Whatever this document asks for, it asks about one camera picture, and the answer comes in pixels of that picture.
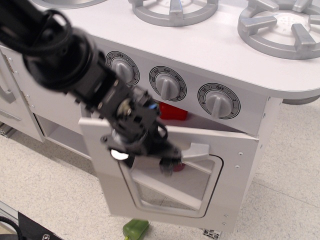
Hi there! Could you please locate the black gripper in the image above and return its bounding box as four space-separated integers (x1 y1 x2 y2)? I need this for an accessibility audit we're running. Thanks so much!
100 122 182 177

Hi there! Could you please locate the white toy oven door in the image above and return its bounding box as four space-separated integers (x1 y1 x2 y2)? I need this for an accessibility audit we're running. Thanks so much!
79 117 259 232

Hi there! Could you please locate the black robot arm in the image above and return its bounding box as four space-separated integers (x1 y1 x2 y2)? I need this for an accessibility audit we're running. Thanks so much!
0 0 182 175

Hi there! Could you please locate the grey middle oven knob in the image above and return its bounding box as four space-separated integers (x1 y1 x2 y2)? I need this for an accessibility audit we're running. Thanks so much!
149 66 187 102

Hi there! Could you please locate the grey oven knob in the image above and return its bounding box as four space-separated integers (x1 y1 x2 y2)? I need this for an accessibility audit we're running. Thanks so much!
106 51 140 86
197 83 241 120
149 66 187 102

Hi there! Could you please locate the grey right oven knob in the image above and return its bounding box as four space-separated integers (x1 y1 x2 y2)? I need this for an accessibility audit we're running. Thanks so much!
197 83 241 120

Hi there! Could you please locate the grey left oven knob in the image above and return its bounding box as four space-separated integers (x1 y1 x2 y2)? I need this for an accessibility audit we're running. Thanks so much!
106 51 140 86

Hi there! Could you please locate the red toy lower item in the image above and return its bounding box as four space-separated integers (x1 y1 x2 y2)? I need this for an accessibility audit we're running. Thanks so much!
173 163 186 173

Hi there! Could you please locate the red toy item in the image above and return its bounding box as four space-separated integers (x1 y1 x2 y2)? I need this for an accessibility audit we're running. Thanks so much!
173 163 186 173
159 102 188 121

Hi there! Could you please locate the red toy upper item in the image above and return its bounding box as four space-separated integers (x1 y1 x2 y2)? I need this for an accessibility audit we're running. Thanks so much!
159 102 188 121

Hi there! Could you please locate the green toy bell pepper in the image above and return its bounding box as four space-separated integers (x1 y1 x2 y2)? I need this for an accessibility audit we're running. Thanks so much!
122 219 150 240

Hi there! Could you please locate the white toy kitchen unit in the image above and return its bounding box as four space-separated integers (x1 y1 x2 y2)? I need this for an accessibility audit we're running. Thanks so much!
0 0 320 240

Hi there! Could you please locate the grey middle stove burner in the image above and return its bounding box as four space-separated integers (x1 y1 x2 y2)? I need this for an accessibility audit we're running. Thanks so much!
129 0 219 27

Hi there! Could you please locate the grey stove burner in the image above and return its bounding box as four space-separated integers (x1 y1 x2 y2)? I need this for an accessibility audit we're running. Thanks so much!
129 0 219 27
237 0 320 60

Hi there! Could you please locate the grey right stove burner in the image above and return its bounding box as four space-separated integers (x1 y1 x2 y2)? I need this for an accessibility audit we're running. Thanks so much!
237 0 320 60

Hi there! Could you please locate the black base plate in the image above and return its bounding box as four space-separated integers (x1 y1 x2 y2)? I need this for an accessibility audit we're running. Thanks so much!
0 211 63 240

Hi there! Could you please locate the aluminium frame rail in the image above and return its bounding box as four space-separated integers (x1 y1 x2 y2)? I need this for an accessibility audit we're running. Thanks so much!
0 201 19 234

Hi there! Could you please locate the black cable on base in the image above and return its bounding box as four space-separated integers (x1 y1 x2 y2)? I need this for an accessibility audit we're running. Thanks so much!
0 216 22 240

